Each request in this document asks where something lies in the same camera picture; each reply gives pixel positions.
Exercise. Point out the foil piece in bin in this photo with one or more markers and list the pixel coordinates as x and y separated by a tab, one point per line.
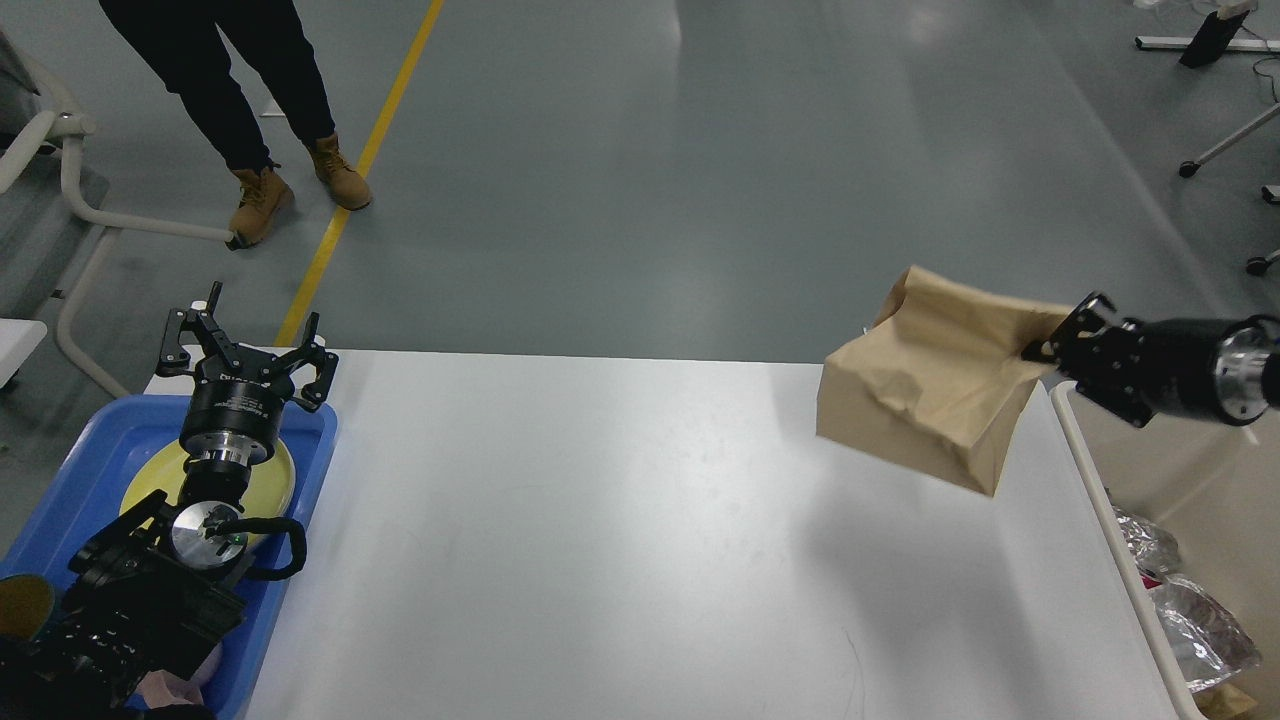
1156	551

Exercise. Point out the pink mug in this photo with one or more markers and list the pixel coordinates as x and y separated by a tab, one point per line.
160	688

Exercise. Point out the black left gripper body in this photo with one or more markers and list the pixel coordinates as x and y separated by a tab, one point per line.
236	408

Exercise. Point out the grey office chair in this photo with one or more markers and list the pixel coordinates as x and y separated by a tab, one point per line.
50	205

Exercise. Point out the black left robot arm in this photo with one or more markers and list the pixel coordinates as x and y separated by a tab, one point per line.
156	588

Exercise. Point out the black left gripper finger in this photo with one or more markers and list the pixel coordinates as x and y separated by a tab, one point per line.
195	345
313	353

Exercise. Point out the person in black trousers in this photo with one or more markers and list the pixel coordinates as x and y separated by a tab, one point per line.
186	45

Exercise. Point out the beige plastic bin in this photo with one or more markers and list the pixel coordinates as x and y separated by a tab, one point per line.
1216	489

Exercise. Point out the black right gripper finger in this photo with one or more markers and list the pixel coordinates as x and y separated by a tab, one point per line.
1086	335
1105	395

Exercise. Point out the white chair base with casters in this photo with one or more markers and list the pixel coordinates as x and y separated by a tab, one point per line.
1258	266

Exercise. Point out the brown paper bag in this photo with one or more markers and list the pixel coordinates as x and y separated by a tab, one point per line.
938	383

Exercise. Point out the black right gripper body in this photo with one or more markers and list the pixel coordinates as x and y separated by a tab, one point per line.
1198	369

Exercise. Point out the aluminium foil tray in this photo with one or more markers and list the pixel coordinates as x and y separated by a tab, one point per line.
1209	645

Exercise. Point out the white stand with black bag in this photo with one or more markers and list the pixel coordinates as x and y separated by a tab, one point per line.
1220	33

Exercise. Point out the yellow plate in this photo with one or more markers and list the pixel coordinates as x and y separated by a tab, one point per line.
267	492

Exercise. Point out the dark green mug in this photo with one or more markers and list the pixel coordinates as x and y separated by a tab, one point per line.
27	604

